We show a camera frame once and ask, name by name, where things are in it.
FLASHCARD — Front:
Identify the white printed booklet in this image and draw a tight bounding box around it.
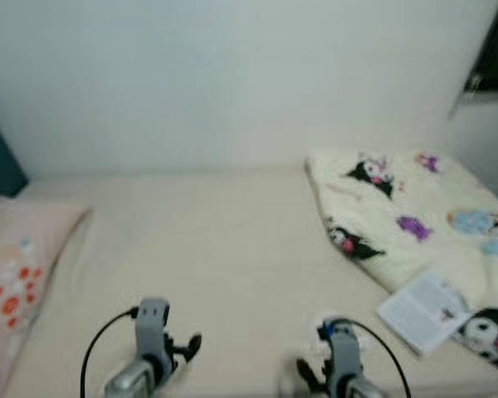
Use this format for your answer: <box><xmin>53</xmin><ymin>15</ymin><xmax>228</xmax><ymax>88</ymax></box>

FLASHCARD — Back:
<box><xmin>377</xmin><ymin>270</ymin><xmax>474</xmax><ymax>357</ymax></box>

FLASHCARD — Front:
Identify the pink pillow with coloured dots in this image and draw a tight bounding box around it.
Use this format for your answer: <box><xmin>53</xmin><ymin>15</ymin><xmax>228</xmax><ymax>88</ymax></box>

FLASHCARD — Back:
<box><xmin>0</xmin><ymin>197</ymin><xmax>92</xmax><ymax>398</ymax></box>

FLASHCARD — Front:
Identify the white sheeted mattress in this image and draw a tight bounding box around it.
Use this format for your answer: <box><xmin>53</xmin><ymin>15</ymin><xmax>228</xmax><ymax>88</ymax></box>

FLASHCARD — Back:
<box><xmin>0</xmin><ymin>170</ymin><xmax>498</xmax><ymax>398</ymax></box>

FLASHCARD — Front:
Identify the cream cartoon print blanket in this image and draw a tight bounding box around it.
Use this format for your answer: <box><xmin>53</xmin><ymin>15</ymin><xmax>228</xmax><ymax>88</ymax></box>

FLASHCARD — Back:
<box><xmin>305</xmin><ymin>149</ymin><xmax>498</xmax><ymax>374</ymax></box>

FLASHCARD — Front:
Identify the dark window blind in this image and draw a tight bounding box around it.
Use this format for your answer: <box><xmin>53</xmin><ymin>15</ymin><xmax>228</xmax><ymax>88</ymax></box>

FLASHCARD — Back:
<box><xmin>465</xmin><ymin>0</ymin><xmax>498</xmax><ymax>96</ymax></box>

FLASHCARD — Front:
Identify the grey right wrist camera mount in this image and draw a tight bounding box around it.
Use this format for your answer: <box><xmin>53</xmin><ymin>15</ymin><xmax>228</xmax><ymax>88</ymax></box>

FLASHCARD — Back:
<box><xmin>324</xmin><ymin>319</ymin><xmax>363</xmax><ymax>396</ymax></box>

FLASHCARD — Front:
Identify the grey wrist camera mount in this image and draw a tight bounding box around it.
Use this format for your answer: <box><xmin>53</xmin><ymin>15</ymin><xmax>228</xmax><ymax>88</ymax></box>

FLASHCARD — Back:
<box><xmin>135</xmin><ymin>297</ymin><xmax>172</xmax><ymax>367</ymax></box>
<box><xmin>324</xmin><ymin>319</ymin><xmax>363</xmax><ymax>396</ymax></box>

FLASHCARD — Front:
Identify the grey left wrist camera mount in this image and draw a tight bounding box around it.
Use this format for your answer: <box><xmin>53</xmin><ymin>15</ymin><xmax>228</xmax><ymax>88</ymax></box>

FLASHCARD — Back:
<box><xmin>135</xmin><ymin>297</ymin><xmax>172</xmax><ymax>367</ymax></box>

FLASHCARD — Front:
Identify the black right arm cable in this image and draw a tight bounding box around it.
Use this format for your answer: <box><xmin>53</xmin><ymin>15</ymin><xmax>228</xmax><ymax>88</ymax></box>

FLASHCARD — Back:
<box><xmin>353</xmin><ymin>319</ymin><xmax>413</xmax><ymax>398</ymax></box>

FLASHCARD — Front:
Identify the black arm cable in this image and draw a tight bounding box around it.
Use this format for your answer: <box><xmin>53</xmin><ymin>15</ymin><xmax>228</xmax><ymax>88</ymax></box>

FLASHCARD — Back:
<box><xmin>353</xmin><ymin>319</ymin><xmax>413</xmax><ymax>398</ymax></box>
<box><xmin>80</xmin><ymin>307</ymin><xmax>142</xmax><ymax>398</ymax></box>

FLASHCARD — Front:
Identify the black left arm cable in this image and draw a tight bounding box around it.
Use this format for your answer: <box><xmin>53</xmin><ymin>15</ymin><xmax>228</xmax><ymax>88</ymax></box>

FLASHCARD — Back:
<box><xmin>80</xmin><ymin>307</ymin><xmax>142</xmax><ymax>398</ymax></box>

